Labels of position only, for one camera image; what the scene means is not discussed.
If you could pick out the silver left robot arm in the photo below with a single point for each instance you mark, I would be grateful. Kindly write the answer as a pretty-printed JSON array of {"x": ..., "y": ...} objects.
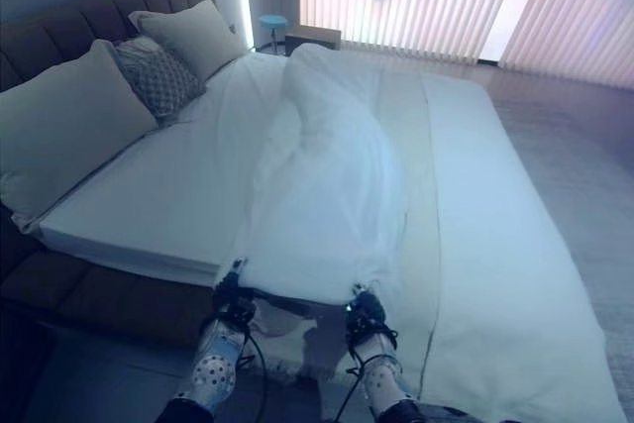
[{"x": 208, "y": 371}]

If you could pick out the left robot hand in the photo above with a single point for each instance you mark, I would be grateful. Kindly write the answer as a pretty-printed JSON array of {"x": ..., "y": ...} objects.
[{"x": 233, "y": 280}]

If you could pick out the grey patterned cushion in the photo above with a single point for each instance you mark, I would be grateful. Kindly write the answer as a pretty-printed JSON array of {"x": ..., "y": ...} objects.
[{"x": 158, "y": 76}]

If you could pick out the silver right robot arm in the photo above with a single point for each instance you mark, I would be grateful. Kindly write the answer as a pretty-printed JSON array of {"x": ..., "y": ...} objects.
[{"x": 384, "y": 373}]

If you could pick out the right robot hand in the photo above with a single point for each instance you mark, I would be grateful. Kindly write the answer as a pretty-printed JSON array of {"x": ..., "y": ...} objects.
[{"x": 365, "y": 303}]

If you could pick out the wooden bedside table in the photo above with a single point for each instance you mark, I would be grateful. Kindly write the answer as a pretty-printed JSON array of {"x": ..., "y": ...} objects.
[{"x": 313, "y": 36}]

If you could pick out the white duvet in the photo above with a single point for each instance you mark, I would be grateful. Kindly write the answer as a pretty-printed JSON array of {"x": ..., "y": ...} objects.
[{"x": 396, "y": 195}]

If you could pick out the large beige pillow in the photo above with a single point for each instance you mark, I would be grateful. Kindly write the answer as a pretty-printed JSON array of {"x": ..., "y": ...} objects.
[
  {"x": 190, "y": 36},
  {"x": 64, "y": 131}
]

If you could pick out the brown padded headboard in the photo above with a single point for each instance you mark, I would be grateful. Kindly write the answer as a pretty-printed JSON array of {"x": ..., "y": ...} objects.
[{"x": 74, "y": 27}]

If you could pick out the blue round stool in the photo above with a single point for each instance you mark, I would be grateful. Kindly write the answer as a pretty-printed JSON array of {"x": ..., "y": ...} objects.
[{"x": 274, "y": 27}]

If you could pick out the brown upholstered bed frame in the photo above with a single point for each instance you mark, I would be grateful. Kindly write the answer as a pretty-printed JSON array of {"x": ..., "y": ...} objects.
[{"x": 104, "y": 294}]

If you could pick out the white mattress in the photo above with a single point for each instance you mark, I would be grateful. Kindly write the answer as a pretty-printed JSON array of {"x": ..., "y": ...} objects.
[{"x": 163, "y": 185}]

